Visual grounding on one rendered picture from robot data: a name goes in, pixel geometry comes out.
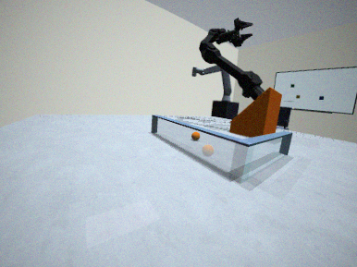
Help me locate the low clear corner walls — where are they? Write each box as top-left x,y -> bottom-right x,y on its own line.
152,116 -> 292,184

